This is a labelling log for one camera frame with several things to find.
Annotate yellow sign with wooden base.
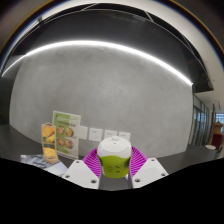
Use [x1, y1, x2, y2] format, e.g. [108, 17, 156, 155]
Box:
[40, 122, 60, 164]

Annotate glass partition with dark frame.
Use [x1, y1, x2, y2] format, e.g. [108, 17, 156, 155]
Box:
[188, 94, 224, 148]

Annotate green and white charger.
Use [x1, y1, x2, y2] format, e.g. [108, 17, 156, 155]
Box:
[96, 135, 132, 180]

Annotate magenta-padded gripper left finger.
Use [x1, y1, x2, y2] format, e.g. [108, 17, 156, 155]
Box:
[62, 147, 105, 190]

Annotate green menu sign stand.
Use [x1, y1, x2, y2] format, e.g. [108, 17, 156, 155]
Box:
[51, 110, 82, 160]

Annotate white ceiling light strip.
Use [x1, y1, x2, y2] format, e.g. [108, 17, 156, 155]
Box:
[1, 39, 194, 86]

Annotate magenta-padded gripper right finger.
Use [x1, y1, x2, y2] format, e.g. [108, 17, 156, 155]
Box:
[127, 145, 169, 189]

